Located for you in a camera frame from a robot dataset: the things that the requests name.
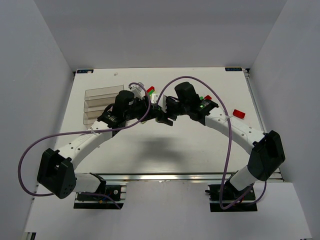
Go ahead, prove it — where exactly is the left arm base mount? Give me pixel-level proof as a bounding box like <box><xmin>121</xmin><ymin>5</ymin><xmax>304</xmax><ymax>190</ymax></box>
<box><xmin>73</xmin><ymin>174</ymin><xmax>127</xmax><ymax>210</ymax></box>

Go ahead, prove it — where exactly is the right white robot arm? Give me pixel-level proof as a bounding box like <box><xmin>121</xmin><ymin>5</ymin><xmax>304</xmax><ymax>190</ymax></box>
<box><xmin>151</xmin><ymin>82</ymin><xmax>285</xmax><ymax>198</ymax></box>

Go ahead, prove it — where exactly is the blue corner label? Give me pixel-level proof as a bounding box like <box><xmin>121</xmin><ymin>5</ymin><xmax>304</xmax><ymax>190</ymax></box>
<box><xmin>224</xmin><ymin>67</ymin><xmax>243</xmax><ymax>72</ymax></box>
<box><xmin>76</xmin><ymin>69</ymin><xmax>94</xmax><ymax>74</ymax></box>

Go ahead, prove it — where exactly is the aluminium table frame rail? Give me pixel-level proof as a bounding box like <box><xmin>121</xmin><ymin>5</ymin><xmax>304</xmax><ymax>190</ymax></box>
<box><xmin>97</xmin><ymin>172</ymin><xmax>223</xmax><ymax>184</ymax></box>

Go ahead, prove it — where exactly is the left blue corner label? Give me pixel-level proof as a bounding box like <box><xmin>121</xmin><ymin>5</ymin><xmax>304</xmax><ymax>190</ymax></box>
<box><xmin>76</xmin><ymin>69</ymin><xmax>94</xmax><ymax>74</ymax></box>

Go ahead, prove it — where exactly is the red rectangular lego brick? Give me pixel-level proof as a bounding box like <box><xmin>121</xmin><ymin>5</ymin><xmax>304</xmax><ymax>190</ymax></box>
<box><xmin>232</xmin><ymin>109</ymin><xmax>246</xmax><ymax>119</ymax></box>

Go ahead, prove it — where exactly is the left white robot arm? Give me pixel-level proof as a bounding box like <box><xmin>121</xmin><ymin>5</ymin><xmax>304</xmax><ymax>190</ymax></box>
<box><xmin>37</xmin><ymin>90</ymin><xmax>151</xmax><ymax>199</ymax></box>

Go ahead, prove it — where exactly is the red green yellow lego stack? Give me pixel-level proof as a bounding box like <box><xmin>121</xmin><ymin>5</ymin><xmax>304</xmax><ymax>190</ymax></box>
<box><xmin>147</xmin><ymin>86</ymin><xmax>158</xmax><ymax>104</ymax></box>

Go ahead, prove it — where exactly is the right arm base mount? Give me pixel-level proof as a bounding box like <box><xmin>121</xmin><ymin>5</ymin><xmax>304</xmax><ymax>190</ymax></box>
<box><xmin>205</xmin><ymin>184</ymin><xmax>258</xmax><ymax>213</ymax></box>

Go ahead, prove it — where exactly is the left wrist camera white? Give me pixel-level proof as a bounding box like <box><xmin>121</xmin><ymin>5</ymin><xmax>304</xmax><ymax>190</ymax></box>
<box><xmin>128</xmin><ymin>82</ymin><xmax>145</xmax><ymax>99</ymax></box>

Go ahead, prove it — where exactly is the clear three-slot container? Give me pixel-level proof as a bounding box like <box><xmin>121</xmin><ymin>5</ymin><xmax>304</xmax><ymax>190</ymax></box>
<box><xmin>83</xmin><ymin>85</ymin><xmax>124</xmax><ymax>128</ymax></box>

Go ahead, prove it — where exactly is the right blue corner label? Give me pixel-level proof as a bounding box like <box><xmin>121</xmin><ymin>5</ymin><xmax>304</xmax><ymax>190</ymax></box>
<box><xmin>224</xmin><ymin>67</ymin><xmax>243</xmax><ymax>72</ymax></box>

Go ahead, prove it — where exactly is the red flower lego piece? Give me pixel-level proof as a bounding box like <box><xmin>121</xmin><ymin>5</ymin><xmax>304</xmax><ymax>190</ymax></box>
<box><xmin>204</xmin><ymin>95</ymin><xmax>212</xmax><ymax>100</ymax></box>

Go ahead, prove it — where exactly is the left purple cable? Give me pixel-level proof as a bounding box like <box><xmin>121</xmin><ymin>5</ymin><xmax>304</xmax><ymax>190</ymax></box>
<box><xmin>18</xmin><ymin>82</ymin><xmax>152</xmax><ymax>197</ymax></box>

